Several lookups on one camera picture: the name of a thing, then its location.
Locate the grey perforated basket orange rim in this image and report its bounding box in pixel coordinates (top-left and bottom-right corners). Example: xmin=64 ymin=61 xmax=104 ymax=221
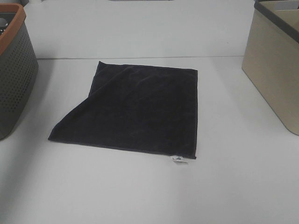
xmin=0 ymin=3 xmax=39 ymax=139

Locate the dark navy towel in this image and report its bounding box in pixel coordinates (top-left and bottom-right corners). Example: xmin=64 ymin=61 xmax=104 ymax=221
xmin=49 ymin=62 xmax=198 ymax=159

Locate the beige bin grey rim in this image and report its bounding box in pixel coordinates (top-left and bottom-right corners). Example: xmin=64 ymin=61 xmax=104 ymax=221
xmin=242 ymin=0 xmax=299 ymax=135

